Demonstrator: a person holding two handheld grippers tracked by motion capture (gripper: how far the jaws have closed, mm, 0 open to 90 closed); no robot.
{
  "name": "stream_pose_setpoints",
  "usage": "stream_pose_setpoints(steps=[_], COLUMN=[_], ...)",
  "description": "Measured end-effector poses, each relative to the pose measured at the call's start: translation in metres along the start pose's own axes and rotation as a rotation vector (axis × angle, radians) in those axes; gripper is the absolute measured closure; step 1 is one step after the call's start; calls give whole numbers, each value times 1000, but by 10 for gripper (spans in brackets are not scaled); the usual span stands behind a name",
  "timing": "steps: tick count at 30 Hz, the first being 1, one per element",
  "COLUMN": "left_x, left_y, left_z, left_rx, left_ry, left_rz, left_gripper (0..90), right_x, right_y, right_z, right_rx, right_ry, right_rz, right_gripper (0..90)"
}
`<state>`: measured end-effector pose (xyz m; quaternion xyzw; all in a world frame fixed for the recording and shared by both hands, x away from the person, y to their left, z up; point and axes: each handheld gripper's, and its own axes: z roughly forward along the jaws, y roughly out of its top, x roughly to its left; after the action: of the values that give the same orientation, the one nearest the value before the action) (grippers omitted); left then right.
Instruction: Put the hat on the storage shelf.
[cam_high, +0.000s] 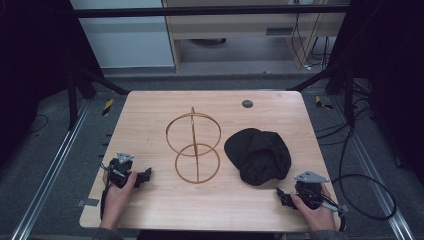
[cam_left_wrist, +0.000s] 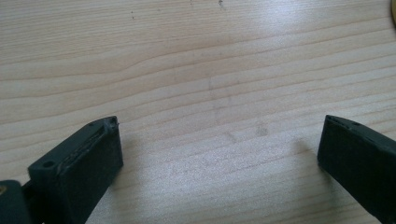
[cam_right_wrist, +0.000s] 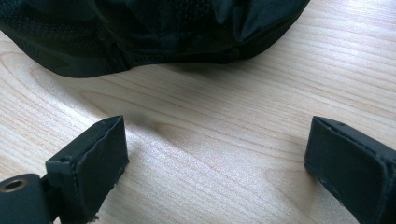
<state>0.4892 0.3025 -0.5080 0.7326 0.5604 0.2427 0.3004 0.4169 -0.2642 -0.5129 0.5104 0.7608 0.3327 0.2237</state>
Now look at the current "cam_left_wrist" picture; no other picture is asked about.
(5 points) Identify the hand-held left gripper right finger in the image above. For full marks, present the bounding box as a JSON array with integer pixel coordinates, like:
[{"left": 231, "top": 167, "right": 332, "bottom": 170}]
[{"left": 317, "top": 114, "right": 396, "bottom": 224}]

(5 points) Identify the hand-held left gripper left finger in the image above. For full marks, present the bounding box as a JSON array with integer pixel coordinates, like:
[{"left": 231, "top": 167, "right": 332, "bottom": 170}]
[{"left": 27, "top": 116, "right": 124, "bottom": 224}]

